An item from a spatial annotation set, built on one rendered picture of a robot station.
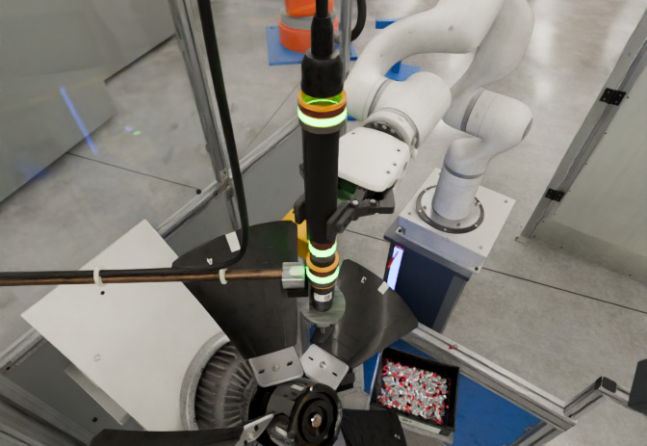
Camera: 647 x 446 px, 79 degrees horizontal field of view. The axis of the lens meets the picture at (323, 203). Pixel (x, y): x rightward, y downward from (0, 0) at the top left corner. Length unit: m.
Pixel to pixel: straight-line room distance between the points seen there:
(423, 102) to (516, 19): 0.42
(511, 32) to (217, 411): 0.96
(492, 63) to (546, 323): 1.77
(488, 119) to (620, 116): 1.29
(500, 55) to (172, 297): 0.87
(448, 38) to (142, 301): 0.73
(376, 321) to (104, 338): 0.54
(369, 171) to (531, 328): 2.06
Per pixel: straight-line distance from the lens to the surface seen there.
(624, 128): 2.34
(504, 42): 0.98
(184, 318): 0.92
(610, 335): 2.66
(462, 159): 1.16
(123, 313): 0.88
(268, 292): 0.72
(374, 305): 0.93
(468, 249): 1.27
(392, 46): 0.65
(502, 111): 1.09
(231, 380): 0.86
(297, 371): 0.78
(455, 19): 0.65
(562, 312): 2.60
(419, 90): 0.62
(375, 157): 0.50
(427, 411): 1.21
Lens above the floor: 1.97
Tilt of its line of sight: 46 degrees down
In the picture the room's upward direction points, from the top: straight up
